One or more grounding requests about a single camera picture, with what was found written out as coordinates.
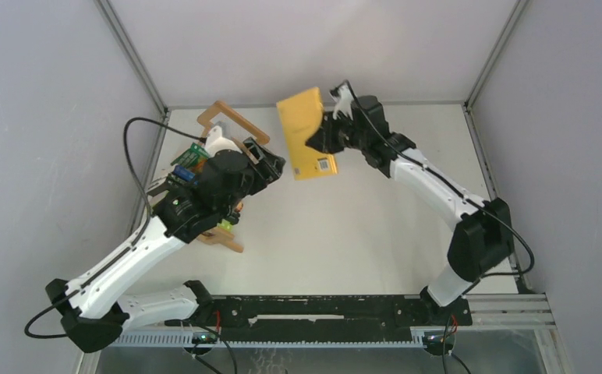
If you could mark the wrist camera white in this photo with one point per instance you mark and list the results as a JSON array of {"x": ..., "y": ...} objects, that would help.
[
  {"x": 218, "y": 139},
  {"x": 343, "y": 98}
]

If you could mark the light green paperback book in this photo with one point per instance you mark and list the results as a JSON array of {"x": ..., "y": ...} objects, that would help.
[{"x": 228, "y": 224}]

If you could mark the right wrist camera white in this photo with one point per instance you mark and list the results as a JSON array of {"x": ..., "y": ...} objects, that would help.
[{"x": 343, "y": 98}]

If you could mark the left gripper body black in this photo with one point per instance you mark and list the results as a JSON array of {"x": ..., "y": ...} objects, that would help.
[{"x": 257, "y": 177}]

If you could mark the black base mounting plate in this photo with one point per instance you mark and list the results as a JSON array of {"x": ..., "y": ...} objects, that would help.
[{"x": 327, "y": 317}]

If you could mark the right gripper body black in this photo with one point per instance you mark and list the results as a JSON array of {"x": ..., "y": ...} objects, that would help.
[{"x": 338, "y": 135}]

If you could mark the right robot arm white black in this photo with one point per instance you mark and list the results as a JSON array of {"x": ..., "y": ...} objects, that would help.
[{"x": 481, "y": 229}]

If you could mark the green Macmillan book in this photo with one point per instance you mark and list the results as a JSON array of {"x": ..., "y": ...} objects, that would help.
[{"x": 192, "y": 159}]

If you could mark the white cable duct strip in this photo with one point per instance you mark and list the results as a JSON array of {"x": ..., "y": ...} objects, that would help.
[{"x": 189, "y": 339}]

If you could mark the wooden book rack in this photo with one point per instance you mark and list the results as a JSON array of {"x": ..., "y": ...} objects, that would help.
[{"x": 180, "y": 216}]

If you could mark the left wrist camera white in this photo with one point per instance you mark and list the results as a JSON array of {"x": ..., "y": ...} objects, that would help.
[{"x": 218, "y": 139}]

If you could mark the blue Jane Eyre book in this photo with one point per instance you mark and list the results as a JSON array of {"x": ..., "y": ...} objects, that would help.
[{"x": 182, "y": 176}]

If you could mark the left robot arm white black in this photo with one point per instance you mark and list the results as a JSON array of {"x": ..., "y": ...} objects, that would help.
[{"x": 95, "y": 307}]

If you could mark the thin dark book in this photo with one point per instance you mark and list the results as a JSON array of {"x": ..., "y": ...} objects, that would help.
[{"x": 158, "y": 186}]

